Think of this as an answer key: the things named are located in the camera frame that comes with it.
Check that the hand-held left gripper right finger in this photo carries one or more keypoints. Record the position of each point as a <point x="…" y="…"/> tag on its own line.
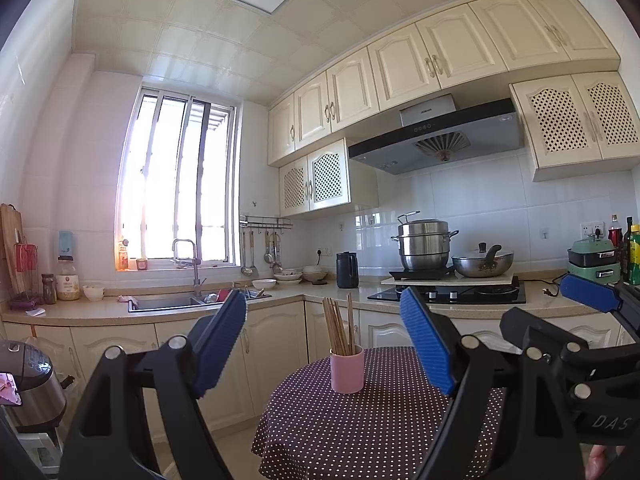
<point x="430" y="345"/>

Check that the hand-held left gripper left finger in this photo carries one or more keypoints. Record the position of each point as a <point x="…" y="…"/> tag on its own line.
<point x="220" y="345"/>

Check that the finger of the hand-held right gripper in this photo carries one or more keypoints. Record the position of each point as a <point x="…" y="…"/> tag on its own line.
<point x="535" y="332"/>
<point x="590" y="292"/>

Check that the pink cup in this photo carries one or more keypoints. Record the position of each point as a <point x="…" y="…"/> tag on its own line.
<point x="346" y="372"/>

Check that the bunch of wooden chopsticks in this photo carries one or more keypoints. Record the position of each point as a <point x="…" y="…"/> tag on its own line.
<point x="337" y="325"/>

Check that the person's right hand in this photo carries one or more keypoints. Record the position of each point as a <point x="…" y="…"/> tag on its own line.
<point x="602" y="465"/>

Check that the green electric cooker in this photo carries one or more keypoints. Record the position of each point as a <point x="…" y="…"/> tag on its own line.
<point x="592" y="260"/>

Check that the black gas stove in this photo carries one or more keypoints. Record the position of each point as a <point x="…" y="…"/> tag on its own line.
<point x="450" y="295"/>

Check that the green bottle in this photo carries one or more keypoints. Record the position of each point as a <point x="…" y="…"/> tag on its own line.
<point x="635" y="260"/>

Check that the dark glass bottle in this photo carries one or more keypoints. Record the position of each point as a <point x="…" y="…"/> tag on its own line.
<point x="627" y="250"/>

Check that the cream lower cabinets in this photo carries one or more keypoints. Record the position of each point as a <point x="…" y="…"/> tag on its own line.
<point x="280" y="350"/>

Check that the cream cabinets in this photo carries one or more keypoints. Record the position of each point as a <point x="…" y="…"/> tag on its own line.
<point x="450" y="55"/>
<point x="280" y="350"/>

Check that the light wooden board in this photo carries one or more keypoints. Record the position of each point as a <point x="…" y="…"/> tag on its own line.
<point x="400" y="281"/>

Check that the steel sink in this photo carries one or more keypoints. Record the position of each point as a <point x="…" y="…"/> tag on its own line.
<point x="160" y="304"/>

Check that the steel faucet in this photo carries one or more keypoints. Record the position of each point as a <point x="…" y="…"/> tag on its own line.
<point x="196" y="270"/>

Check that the hanging steel ladle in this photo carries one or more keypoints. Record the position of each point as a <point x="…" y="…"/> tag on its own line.
<point x="245" y="260"/>

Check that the white plate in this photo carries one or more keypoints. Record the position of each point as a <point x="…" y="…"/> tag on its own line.
<point x="287" y="276"/>

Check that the steel steamer pot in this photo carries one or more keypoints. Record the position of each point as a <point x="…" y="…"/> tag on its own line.
<point x="425" y="247"/>

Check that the beige countertop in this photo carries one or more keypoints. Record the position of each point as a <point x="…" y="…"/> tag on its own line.
<point x="310" y="294"/>

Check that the black electric kettle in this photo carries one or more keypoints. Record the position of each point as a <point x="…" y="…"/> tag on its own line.
<point x="346" y="271"/>

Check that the small red jar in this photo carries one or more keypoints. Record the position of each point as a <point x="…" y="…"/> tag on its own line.
<point x="142" y="264"/>

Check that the stacked white bowls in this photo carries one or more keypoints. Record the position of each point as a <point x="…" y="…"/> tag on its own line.
<point x="315" y="274"/>

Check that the orange bottle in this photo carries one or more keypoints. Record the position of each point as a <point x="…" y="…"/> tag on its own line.
<point x="123" y="257"/>

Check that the small white bowl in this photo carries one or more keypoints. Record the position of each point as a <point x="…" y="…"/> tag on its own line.
<point x="93" y="292"/>

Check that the clear bottle with blue label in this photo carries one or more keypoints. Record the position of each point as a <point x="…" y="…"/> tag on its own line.
<point x="67" y="280"/>

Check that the window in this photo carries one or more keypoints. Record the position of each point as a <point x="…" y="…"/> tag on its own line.
<point x="170" y="185"/>

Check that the cream lattice door cabinet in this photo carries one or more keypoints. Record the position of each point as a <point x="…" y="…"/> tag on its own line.
<point x="325" y="180"/>
<point x="575" y="120"/>

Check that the small dark jar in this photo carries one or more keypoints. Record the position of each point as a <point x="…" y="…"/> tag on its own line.
<point x="49" y="290"/>

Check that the silver rice cooker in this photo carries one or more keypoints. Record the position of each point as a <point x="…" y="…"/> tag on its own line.
<point x="35" y="390"/>

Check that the grey range hood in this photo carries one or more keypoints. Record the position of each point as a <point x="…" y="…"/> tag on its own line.
<point x="475" y="135"/>

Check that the red kitchen tool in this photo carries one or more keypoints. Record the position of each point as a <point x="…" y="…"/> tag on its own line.
<point x="27" y="257"/>

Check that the wooden cutting board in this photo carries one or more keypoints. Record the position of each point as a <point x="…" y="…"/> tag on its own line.
<point x="10" y="240"/>

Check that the cream upper cabinets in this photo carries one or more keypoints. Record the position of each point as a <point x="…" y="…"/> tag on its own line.
<point x="450" y="55"/>

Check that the white wall socket with plug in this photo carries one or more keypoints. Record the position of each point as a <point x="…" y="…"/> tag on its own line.
<point x="592" y="231"/>

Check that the steel utensil rail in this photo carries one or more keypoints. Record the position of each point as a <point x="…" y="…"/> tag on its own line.
<point x="265" y="221"/>

